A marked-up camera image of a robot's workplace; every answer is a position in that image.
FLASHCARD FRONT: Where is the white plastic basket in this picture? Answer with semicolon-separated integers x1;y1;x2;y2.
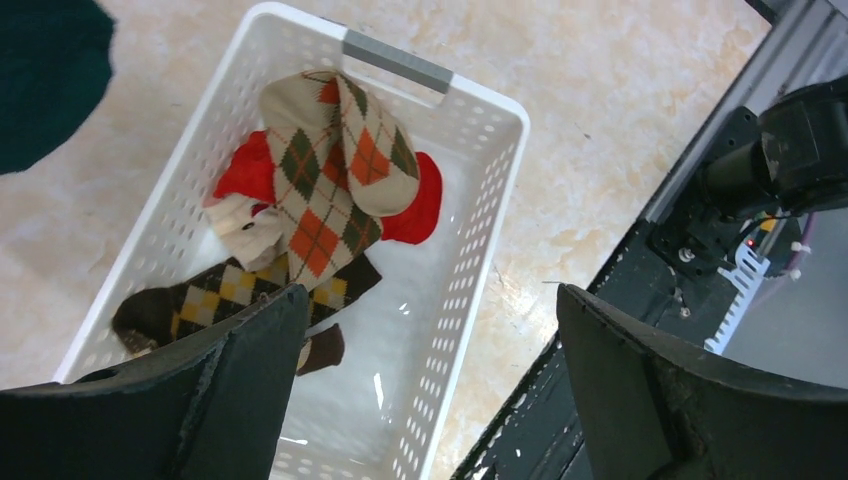
55;2;530;479

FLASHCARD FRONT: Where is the dark teal sock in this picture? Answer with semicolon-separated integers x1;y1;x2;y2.
1;0;115;174

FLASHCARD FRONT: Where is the aluminium front rail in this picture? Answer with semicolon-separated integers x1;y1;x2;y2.
639;0;848;356

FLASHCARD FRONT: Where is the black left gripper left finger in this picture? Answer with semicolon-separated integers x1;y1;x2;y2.
1;285;308;479

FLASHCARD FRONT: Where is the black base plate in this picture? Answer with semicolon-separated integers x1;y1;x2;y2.
450;105;763;480

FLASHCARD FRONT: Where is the red sock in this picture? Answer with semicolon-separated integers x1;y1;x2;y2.
212;131;443;245

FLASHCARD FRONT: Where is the brown beige argyle sock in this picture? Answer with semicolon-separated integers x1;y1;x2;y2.
259;70;421;290

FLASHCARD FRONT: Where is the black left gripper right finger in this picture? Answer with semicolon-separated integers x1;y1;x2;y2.
557;284;847;479

